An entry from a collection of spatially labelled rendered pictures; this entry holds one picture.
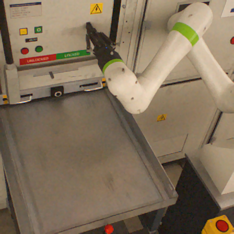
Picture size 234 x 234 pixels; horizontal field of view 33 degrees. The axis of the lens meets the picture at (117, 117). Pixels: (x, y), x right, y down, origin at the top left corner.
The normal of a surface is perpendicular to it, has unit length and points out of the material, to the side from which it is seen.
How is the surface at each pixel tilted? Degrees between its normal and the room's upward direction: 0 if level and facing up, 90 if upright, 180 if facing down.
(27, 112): 0
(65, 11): 90
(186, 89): 90
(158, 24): 90
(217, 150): 90
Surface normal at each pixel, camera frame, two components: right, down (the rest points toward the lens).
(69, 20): 0.37, 0.69
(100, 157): 0.11, -0.69
